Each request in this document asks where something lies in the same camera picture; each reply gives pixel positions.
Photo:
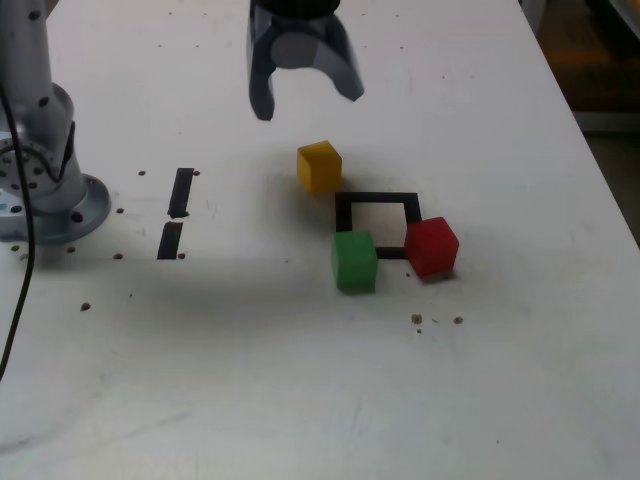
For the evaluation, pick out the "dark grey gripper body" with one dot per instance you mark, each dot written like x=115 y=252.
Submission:
x=300 y=25

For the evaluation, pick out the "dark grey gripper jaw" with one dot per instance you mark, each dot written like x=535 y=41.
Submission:
x=260 y=75

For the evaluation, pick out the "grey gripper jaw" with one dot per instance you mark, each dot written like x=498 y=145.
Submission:
x=345 y=65

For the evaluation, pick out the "yellow cube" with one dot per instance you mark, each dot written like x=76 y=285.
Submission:
x=320 y=167

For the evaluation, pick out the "green cube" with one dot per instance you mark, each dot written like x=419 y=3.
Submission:
x=355 y=262

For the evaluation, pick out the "red cube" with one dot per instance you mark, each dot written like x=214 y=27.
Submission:
x=431 y=245

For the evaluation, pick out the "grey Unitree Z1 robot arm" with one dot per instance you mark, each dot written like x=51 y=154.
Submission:
x=30 y=100

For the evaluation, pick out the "black tape square outline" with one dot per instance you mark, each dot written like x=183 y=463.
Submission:
x=342 y=210

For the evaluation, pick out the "black tape strip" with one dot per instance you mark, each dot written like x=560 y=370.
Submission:
x=179 y=195

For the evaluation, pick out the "brown wooden furniture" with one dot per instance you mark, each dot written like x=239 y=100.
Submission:
x=600 y=50

